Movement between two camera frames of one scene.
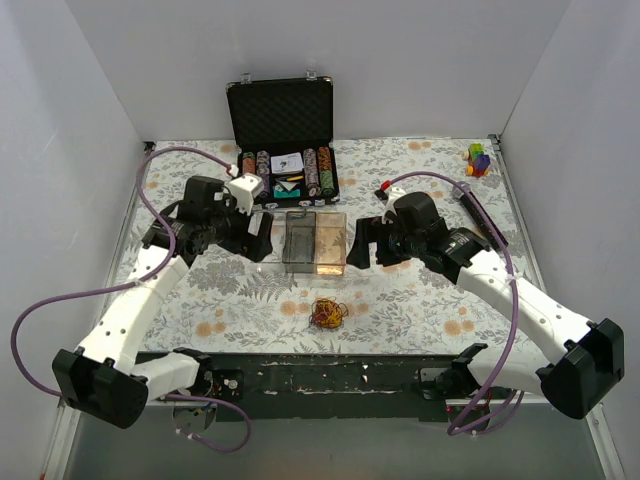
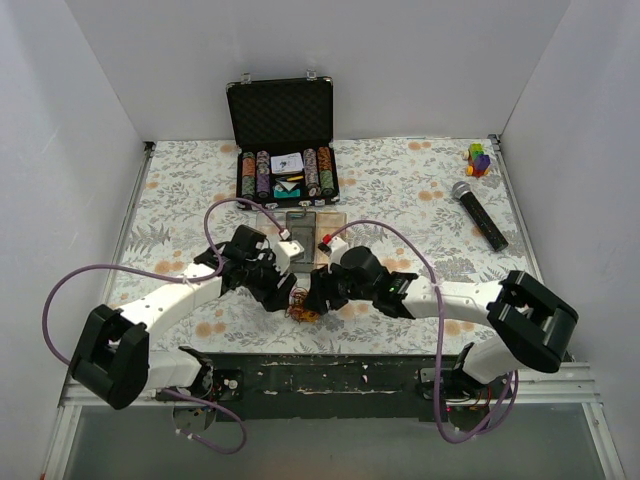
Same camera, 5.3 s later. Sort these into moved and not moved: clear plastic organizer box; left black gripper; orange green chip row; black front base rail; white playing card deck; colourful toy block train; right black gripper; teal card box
Moved: right black gripper; left black gripper
Not moved: black front base rail; colourful toy block train; orange green chip row; teal card box; clear plastic organizer box; white playing card deck
